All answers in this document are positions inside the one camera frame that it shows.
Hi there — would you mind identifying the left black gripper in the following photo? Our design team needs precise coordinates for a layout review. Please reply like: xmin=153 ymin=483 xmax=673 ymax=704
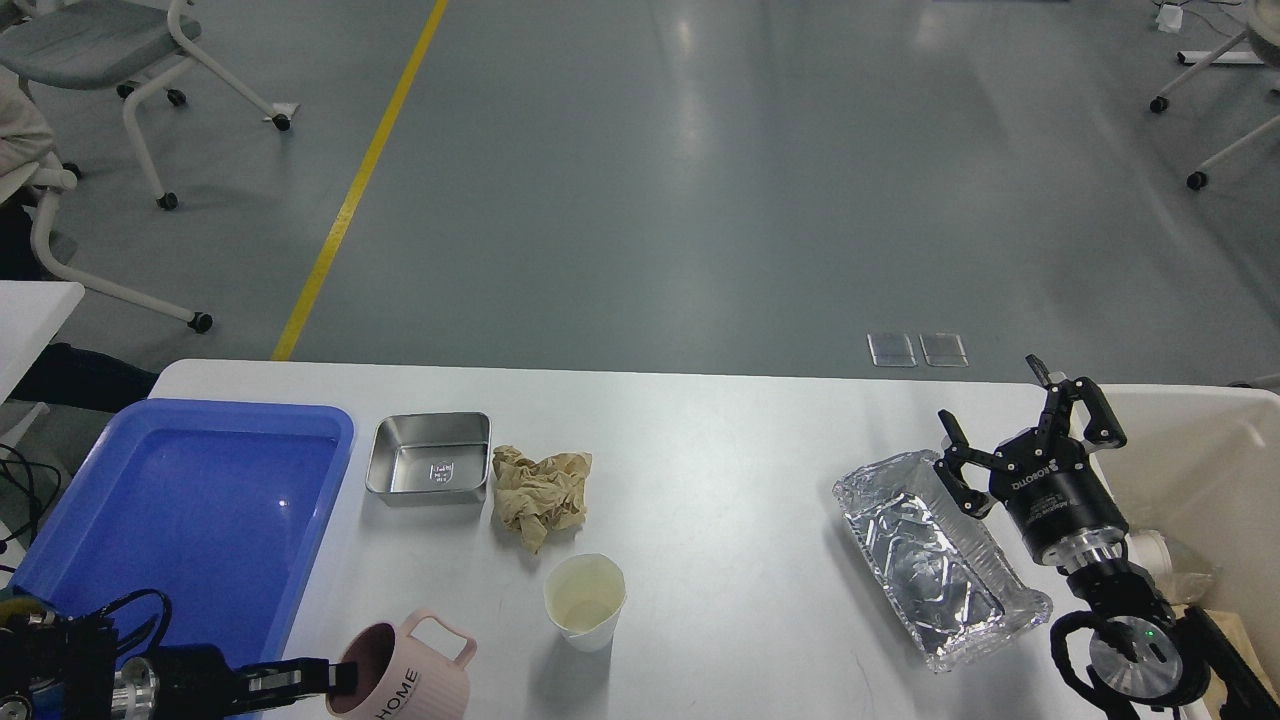
xmin=111 ymin=644 xmax=358 ymax=719

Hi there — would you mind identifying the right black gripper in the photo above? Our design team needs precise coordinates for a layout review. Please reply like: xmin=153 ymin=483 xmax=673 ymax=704
xmin=933 ymin=354 xmax=1129 ymax=569

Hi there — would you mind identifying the pink HOME mug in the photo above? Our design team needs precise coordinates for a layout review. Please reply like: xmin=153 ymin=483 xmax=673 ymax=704
xmin=325 ymin=609 xmax=477 ymax=719

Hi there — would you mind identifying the aluminium foil tray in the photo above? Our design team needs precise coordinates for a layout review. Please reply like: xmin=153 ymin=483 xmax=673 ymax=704
xmin=832 ymin=450 xmax=1053 ymax=673

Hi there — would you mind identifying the stainless steel rectangular dish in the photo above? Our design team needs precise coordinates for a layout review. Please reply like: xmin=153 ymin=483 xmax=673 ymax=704
xmin=365 ymin=413 xmax=492 ymax=507

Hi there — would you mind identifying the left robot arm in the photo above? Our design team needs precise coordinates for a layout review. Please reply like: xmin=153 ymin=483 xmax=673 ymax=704
xmin=1 ymin=587 xmax=358 ymax=719

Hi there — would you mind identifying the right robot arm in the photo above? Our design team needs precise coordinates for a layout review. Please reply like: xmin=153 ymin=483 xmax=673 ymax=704
xmin=933 ymin=355 xmax=1279 ymax=719

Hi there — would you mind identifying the clear plastic bottle in bin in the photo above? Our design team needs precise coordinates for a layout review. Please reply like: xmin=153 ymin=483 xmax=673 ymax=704
xmin=1126 ymin=529 xmax=1219 ymax=605

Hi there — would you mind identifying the right floor socket plate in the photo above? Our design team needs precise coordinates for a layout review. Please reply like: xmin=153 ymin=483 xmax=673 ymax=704
xmin=918 ymin=333 xmax=970 ymax=368

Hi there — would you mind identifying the floor socket plate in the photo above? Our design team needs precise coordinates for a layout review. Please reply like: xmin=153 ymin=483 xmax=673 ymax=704
xmin=918 ymin=333 xmax=970 ymax=368
xmin=867 ymin=332 xmax=918 ymax=368

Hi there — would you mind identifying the beige plastic bin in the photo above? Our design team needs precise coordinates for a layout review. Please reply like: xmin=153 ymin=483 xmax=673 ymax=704
xmin=1096 ymin=384 xmax=1279 ymax=682

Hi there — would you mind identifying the blue plastic tray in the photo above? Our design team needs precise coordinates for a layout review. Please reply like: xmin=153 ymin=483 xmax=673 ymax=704
xmin=9 ymin=398 xmax=355 ymax=667

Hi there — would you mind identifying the left floor socket plate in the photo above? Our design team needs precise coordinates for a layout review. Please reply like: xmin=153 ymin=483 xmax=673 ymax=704
xmin=867 ymin=332 xmax=918 ymax=368

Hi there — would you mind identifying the brown paper in bin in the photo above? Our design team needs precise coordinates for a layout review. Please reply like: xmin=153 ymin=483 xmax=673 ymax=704
xmin=1190 ymin=609 xmax=1277 ymax=719

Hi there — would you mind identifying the crumpled brown paper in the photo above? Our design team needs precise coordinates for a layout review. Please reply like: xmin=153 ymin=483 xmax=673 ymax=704
xmin=492 ymin=445 xmax=593 ymax=556

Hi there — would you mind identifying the white paper cup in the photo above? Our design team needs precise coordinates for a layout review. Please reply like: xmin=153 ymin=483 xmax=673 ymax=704
xmin=543 ymin=553 xmax=628 ymax=653

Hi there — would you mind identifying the person in dark trousers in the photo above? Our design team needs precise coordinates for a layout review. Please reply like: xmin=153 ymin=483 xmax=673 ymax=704
xmin=1 ymin=77 xmax=159 ymax=413

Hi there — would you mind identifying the white side table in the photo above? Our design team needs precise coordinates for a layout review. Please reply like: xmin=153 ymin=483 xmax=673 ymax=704
xmin=1 ymin=281 xmax=84 ymax=401

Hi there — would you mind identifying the white chair top right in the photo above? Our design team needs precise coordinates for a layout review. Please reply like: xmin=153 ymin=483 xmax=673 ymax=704
xmin=1149 ymin=0 xmax=1280 ymax=192

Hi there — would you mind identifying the white chair left edge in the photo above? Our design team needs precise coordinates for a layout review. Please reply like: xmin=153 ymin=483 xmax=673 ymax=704
xmin=0 ymin=150 xmax=214 ymax=334

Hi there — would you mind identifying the grey office chair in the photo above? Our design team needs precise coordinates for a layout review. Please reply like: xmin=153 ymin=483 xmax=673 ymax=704
xmin=1 ymin=1 xmax=292 ymax=211

